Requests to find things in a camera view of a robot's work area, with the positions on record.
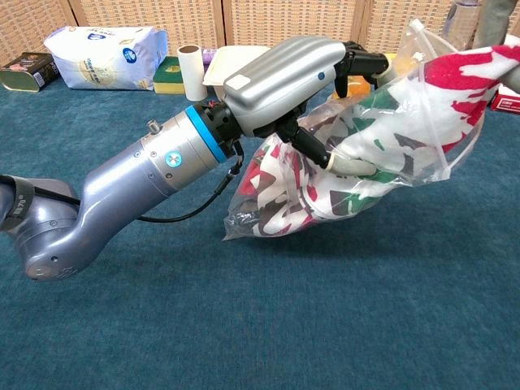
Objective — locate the blue white tissue pack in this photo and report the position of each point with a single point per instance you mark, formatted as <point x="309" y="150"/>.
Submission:
<point x="101" y="61"/>

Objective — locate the beige lidded lunch box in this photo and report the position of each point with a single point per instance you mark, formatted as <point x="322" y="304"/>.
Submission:
<point x="231" y="61"/>

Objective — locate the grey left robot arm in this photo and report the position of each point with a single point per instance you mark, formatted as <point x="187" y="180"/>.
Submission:
<point x="122" y="183"/>

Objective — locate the orange jelly cup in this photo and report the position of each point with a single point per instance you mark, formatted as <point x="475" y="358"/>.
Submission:
<point x="359" y="87"/>

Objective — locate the woven folding screen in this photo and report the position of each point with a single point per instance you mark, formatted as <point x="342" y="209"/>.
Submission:
<point x="284" y="20"/>

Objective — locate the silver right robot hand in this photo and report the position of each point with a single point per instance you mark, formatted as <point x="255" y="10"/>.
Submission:
<point x="493" y="20"/>

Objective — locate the red green white patterned cloth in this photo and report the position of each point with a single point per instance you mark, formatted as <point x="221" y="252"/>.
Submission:
<point x="386" y="134"/>

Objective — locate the yellow green sponge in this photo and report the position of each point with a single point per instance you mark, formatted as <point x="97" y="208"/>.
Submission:
<point x="168" y="79"/>

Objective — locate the white roll with cardboard core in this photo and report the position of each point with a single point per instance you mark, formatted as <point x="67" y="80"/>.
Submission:
<point x="194" y="77"/>

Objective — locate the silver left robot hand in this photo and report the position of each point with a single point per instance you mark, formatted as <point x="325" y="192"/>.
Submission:
<point x="276" y="77"/>

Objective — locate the clear water bottle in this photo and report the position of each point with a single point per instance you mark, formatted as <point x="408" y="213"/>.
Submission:
<point x="461" y="20"/>

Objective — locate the clear bag with patterned cloth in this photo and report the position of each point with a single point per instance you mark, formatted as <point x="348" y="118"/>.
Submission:
<point x="430" y="162"/>

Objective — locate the dark rectangular tin can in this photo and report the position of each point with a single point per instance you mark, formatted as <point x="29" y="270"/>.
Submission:
<point x="24" y="73"/>

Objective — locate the red white carton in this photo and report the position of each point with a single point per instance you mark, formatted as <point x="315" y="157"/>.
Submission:
<point x="508" y="101"/>

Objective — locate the small purple box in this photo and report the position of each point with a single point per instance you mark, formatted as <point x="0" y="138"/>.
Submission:
<point x="210" y="56"/>

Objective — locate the teal table carpet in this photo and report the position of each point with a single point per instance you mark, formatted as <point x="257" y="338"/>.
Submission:
<point x="284" y="317"/>

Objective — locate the yellow holed tray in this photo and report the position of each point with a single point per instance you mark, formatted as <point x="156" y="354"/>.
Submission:
<point x="391" y="59"/>

